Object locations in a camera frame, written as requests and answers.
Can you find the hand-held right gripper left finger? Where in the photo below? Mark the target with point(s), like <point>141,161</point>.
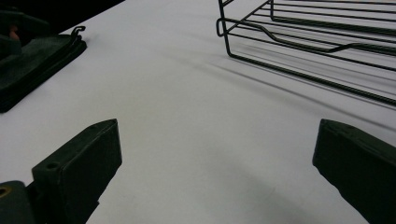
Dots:
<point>81,168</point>

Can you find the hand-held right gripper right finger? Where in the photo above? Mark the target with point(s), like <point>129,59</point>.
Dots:
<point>361,168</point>

